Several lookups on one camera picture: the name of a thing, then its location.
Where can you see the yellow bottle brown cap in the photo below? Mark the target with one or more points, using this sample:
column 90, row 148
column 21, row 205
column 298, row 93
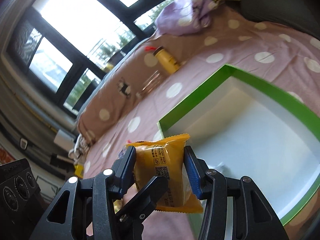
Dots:
column 168, row 62

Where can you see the green white cardboard box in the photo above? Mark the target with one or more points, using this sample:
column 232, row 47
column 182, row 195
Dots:
column 245, row 126

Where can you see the yellow box on floor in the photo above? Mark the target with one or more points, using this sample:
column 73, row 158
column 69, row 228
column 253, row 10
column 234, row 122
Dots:
column 79, row 171

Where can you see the pink polka-dot bed sheet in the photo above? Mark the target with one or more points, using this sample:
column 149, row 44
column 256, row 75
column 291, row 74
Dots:
column 282, row 56

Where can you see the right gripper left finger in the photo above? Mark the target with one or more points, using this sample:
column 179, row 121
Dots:
column 84, row 202

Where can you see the black camera box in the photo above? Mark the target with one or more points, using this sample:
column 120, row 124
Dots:
column 21, row 207

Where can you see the yellow-orange snack packet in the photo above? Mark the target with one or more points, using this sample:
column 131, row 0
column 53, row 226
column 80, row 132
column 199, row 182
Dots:
column 164, row 158

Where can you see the white box by window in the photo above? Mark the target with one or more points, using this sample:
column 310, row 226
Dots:
column 64, row 140

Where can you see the purple polka-dot cloth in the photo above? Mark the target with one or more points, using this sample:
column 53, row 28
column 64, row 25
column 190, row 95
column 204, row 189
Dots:
column 183, row 17

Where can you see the clear glass jar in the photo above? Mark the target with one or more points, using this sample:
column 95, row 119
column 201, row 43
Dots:
column 150, row 84

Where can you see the dark grey cushion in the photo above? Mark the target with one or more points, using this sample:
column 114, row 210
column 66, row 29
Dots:
column 302, row 15

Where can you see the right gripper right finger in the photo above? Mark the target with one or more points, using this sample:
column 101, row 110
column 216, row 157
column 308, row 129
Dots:
column 253, row 215

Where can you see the black framed window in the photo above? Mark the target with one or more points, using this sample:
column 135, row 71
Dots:
column 65, row 48

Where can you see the white beige crumpled cloth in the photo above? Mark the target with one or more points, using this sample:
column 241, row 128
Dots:
column 80, row 151

